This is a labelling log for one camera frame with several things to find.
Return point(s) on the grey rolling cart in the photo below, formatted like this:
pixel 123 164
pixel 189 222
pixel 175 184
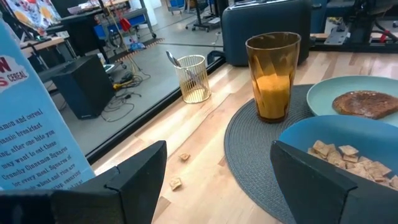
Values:
pixel 136 18

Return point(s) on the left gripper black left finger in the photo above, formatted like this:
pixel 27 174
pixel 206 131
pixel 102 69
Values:
pixel 140 180

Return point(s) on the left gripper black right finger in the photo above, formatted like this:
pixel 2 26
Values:
pixel 311 193

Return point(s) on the silver metal spoon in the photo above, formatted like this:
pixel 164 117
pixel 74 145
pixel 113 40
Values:
pixel 172 59

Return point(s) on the loose cereal square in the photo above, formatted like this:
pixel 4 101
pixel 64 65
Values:
pixel 184 156
pixel 175 183

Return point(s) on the brown toast slice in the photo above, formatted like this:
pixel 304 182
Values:
pixel 363 104

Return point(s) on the orange juice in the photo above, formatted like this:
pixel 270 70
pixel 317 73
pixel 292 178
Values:
pixel 273 99

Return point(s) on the floral patterned cloth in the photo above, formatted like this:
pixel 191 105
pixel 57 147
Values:
pixel 34 14

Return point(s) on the amber faceted tumbler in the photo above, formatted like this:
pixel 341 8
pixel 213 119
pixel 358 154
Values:
pixel 273 53

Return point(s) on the blue plastic bowl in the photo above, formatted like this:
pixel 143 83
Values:
pixel 342 130

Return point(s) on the black two-slot toaster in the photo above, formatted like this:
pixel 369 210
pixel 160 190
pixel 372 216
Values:
pixel 264 34

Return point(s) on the black floor box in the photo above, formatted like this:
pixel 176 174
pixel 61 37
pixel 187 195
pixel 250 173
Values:
pixel 84 87

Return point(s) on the cinnamon cereal squares heap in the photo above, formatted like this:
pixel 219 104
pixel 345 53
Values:
pixel 351 158

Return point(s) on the blue cinnamon cereal box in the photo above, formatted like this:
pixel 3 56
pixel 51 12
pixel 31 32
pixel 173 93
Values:
pixel 37 140

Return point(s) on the grey round woven placemat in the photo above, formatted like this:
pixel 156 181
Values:
pixel 248 155

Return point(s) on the small red object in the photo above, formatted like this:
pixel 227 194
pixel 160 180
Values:
pixel 125 24

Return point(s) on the pale green plate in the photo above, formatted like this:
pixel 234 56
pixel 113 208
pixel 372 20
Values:
pixel 320 96

